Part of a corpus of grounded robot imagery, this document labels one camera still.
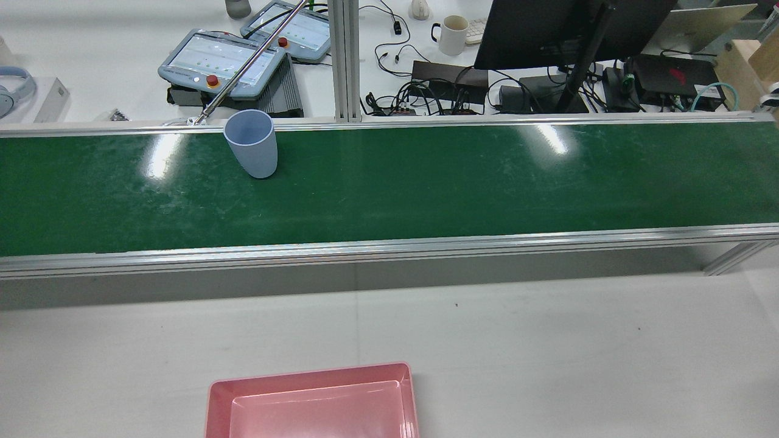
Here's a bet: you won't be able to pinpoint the aluminium profile post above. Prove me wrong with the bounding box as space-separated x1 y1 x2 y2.
327 0 363 123

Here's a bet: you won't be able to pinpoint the black docking adapter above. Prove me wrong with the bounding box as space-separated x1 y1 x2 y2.
603 66 640 111

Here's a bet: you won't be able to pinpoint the grey blue teach pendant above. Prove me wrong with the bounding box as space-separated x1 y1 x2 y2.
239 0 332 64
157 28 288 101

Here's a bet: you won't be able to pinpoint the dark metal box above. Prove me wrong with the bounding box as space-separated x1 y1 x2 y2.
167 84 261 114

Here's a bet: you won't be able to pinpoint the pink plastic box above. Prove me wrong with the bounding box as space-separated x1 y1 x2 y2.
204 362 421 438

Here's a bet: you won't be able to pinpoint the tangled black cables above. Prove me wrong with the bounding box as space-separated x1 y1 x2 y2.
363 64 506 116

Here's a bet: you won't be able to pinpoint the dark grey finned box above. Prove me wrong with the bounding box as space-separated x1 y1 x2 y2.
257 54 305 119

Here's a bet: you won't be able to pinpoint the white mug black handle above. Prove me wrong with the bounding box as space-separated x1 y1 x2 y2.
431 15 470 57

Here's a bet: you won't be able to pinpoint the teal cable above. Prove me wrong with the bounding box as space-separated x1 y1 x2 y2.
691 81 740 113

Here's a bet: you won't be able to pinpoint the thin black cable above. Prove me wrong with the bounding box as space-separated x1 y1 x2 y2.
373 41 430 78

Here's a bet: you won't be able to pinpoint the dark brown flat box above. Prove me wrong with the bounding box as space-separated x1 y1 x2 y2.
411 60 489 104

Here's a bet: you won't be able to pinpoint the white cardboard box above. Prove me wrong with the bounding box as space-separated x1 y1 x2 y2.
33 77 71 123

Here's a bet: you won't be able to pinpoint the black monitor with stand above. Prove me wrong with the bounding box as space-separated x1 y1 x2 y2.
473 0 679 114

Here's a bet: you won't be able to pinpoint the silver laptop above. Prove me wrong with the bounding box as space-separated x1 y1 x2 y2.
645 3 758 55

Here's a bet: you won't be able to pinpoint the grey power adapter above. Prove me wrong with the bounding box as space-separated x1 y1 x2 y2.
499 85 533 114

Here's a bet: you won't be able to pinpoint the black mini computer red logo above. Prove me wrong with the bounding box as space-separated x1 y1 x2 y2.
633 54 725 98

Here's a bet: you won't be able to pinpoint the green belt conveyor aluminium frame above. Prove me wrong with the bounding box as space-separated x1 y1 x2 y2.
0 111 779 280

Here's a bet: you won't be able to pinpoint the light blue plastic cup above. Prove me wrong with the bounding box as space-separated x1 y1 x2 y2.
223 109 279 179

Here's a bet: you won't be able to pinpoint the light blue headphones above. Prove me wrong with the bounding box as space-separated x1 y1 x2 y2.
0 66 37 119

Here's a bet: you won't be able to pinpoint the wooden box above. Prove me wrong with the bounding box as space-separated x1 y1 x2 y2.
713 33 779 113

